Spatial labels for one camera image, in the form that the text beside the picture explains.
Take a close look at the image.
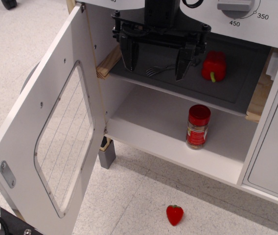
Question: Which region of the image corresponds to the grey toy fork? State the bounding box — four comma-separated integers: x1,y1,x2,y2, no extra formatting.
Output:
145,65,175,77

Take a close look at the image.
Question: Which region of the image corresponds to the black caster wheel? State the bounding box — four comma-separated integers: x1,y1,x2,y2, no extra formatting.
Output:
1,0,17,10

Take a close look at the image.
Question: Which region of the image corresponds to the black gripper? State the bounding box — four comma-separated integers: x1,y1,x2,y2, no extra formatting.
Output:
112,0,211,81

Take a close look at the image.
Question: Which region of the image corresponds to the white toy kitchen cabinet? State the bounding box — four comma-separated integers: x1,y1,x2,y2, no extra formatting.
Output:
71,0,278,204

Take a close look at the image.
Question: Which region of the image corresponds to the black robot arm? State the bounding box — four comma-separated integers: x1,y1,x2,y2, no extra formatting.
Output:
112,0,211,80

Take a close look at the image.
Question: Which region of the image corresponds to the grey cabinet leg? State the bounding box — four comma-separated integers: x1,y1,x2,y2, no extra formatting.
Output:
98,137,116,169

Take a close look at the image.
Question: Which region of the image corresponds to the red toy bell pepper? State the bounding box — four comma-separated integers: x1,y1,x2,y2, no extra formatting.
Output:
201,51,227,82

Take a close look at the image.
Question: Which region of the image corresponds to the red spice jar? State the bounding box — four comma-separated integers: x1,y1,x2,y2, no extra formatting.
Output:
186,104,211,150

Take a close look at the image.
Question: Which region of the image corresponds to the grey oven tray shelf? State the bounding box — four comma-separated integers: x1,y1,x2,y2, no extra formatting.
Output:
111,33,271,116

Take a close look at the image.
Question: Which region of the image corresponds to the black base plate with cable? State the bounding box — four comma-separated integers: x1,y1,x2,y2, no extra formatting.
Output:
0,208,43,235

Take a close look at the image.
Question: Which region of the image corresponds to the grey temperature knob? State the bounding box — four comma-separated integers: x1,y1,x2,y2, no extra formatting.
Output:
217,0,255,19

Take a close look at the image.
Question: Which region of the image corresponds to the white oven door with window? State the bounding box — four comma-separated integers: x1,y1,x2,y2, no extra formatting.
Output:
0,3,105,235

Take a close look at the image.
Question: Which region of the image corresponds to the red toy strawberry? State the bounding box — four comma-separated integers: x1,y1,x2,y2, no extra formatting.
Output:
166,205,184,226

